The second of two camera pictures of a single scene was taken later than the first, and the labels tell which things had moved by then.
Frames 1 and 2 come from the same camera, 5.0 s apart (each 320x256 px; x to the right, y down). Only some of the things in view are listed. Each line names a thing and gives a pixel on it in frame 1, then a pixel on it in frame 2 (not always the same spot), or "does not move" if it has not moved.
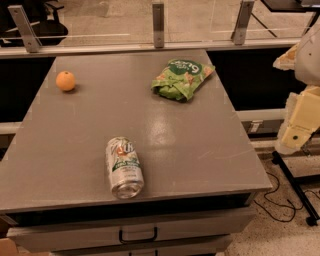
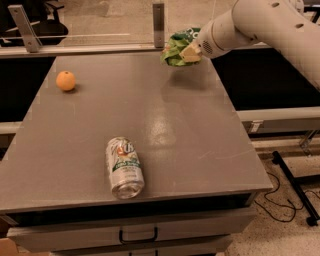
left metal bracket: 25,28 does not move
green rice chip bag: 180,79 to 176,44
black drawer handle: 120,233 does not move
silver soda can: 125,168 does not move
